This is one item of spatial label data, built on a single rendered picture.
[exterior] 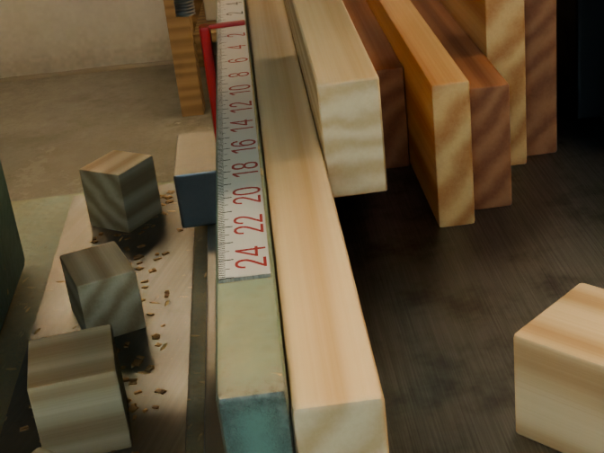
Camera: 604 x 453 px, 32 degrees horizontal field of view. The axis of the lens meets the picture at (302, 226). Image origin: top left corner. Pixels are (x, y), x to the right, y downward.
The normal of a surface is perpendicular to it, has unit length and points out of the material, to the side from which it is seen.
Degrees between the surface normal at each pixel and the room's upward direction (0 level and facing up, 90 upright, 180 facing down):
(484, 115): 90
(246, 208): 0
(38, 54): 90
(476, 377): 0
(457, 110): 90
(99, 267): 0
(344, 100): 90
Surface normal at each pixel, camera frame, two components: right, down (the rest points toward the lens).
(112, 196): -0.51, 0.42
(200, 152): -0.11, -0.90
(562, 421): -0.69, 0.38
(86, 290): 0.40, 0.36
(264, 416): 0.07, 0.42
